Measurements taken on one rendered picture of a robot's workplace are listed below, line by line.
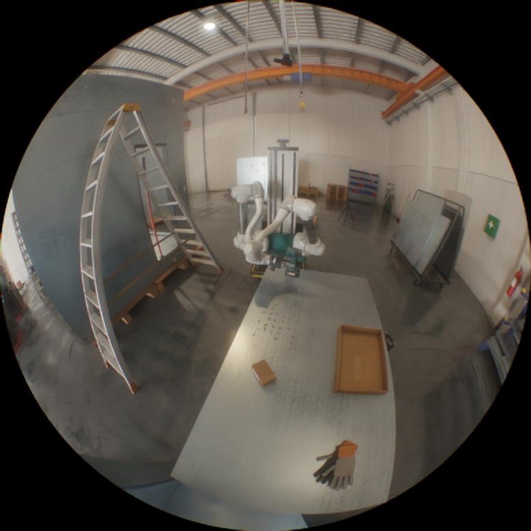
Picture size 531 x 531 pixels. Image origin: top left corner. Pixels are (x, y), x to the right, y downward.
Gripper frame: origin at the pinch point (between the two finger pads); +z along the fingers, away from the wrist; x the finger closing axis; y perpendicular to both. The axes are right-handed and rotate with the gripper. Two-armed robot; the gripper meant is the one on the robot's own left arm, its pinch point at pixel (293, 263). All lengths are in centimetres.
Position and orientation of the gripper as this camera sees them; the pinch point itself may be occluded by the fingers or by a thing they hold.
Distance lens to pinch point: 130.2
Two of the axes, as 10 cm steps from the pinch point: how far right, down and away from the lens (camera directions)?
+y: -0.1, -8.4, -5.4
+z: 9.5, 1.6, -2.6
